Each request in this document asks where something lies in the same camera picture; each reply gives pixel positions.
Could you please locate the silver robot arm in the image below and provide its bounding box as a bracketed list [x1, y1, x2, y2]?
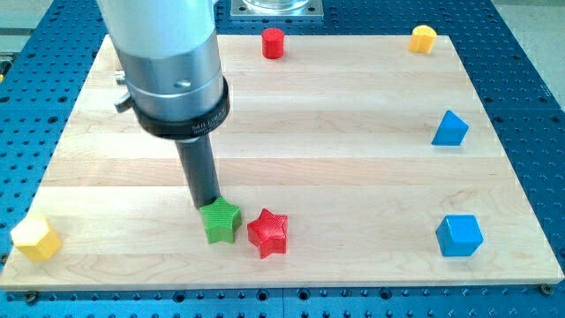
[97, 0, 230, 140]

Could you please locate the red star block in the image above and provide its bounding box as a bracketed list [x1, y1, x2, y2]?
[247, 208, 289, 259]

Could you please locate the green star block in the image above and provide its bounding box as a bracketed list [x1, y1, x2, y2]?
[200, 196, 242, 244]

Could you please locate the blue cube block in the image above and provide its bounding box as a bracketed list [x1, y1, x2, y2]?
[435, 215, 484, 257]

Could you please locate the wooden board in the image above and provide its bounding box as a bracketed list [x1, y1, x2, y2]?
[1, 35, 563, 291]

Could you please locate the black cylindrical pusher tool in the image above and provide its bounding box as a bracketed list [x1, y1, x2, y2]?
[176, 135, 221, 208]

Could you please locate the red cylinder block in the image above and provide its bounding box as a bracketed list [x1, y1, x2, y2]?
[261, 27, 285, 59]

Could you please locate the blue triangular prism block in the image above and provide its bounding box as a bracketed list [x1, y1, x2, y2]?
[431, 110, 469, 147]

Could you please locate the yellow heart-shaped block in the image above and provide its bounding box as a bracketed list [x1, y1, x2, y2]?
[408, 25, 437, 54]

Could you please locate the yellow hexagon block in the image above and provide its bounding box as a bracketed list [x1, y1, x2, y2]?
[11, 216, 62, 261]

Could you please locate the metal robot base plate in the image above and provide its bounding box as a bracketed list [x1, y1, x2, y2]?
[230, 0, 324, 20]

